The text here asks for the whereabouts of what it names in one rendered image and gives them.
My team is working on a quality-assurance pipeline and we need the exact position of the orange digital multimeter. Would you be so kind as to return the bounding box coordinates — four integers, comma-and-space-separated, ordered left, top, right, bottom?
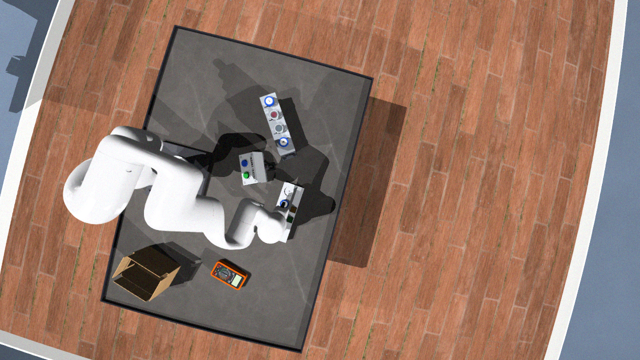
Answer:
210, 259, 248, 290

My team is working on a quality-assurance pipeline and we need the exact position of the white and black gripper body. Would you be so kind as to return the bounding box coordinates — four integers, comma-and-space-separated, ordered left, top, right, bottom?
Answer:
272, 205, 289, 219

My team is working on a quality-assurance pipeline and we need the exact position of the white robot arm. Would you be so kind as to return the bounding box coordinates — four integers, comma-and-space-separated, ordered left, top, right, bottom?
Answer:
63, 125, 287, 250

